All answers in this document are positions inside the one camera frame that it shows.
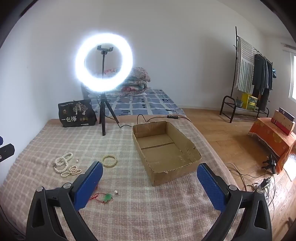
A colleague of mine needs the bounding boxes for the long pearl necklace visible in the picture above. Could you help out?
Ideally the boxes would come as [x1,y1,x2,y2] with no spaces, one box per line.
[54,152,82,178]

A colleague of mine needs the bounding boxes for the black printed bag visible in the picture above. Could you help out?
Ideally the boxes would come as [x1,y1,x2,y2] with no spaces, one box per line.
[58,99,97,128]

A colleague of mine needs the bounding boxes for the black clothes rack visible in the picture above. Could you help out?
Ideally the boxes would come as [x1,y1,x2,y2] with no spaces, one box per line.
[220,26,274,123]

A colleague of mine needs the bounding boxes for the black cable with inline remote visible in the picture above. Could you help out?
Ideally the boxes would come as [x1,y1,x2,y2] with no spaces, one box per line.
[105,114,192,129]

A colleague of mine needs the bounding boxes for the white ring light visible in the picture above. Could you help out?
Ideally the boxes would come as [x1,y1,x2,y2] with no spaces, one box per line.
[74,32,133,92]

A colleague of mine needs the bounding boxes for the black device on floor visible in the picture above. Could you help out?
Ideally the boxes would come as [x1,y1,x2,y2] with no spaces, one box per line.
[262,156,277,174]

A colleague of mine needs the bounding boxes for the black tripod stand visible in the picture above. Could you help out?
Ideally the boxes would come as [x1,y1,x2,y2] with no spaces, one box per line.
[98,52,120,136]

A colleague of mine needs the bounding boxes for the green pendant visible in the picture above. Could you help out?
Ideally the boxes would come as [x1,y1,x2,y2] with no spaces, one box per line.
[90,193,114,204]

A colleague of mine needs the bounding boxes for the red flat box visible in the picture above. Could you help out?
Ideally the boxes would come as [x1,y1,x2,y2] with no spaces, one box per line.
[271,118,292,136]

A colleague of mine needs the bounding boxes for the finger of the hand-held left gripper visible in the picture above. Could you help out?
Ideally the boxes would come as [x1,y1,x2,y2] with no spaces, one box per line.
[0,143,16,163]

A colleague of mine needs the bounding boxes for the folded beige floral quilt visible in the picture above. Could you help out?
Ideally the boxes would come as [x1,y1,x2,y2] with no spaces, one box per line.
[128,67,152,82]

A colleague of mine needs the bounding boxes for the yellow box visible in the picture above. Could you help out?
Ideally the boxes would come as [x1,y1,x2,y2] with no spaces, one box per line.
[242,92,258,110]

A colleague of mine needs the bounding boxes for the tangle of floor cables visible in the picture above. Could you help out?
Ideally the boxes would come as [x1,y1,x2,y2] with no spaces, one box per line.
[228,162,278,209]

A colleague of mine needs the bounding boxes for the green striped towel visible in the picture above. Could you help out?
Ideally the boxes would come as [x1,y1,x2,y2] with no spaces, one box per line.
[234,37,255,92]

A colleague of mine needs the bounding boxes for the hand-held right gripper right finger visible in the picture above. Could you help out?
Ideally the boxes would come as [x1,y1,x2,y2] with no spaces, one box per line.
[196,163,273,241]

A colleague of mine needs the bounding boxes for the cream beaded bracelet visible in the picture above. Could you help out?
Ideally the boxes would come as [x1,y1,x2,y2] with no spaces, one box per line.
[102,155,118,168]

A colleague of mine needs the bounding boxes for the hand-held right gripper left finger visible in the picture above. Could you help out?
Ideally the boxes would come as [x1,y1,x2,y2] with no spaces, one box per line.
[26,161,103,241]

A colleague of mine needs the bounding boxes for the black phone clamp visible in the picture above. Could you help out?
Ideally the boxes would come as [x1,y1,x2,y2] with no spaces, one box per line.
[97,45,114,55]

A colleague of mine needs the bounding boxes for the folded red floral quilt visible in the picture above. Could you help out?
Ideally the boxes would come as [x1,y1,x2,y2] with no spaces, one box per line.
[118,80,148,93]

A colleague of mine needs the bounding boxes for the tan cardboard box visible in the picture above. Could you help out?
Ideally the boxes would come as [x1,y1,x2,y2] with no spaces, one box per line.
[273,110,295,132]

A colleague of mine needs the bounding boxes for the dark blue flat box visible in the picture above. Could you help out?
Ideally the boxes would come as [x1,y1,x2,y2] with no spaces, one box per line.
[278,107,296,122]

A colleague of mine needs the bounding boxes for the dark hanging clothes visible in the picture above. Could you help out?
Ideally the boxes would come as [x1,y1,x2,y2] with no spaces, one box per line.
[252,54,273,112]

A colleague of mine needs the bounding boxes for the window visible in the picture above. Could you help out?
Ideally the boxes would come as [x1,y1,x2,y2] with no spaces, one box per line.
[288,52,296,102]

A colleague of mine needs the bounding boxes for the blue plaid bedsheet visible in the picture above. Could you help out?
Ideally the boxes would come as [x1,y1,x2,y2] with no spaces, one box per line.
[91,88,185,116]

